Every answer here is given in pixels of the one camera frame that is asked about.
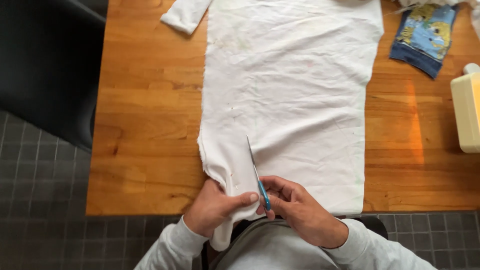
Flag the person's left hand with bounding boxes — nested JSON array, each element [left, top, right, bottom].
[[183, 178, 260, 238]]

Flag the person's right hand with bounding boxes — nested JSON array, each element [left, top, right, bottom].
[[256, 175, 349, 249]]

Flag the blue handled scissors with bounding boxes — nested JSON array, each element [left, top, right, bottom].
[[246, 135, 271, 211]]

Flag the large white fabric sheet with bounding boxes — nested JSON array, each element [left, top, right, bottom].
[[197, 0, 385, 252]]

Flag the cream plastic sewing machine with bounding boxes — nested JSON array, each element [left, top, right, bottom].
[[450, 63, 480, 154]]

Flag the folded white cloth piece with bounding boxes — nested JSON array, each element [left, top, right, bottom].
[[160, 0, 213, 35]]

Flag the dark grey chair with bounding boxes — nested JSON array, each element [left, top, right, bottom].
[[0, 0, 109, 154]]

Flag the blue printed fabric piece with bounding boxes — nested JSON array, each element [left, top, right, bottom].
[[389, 4, 460, 80]]

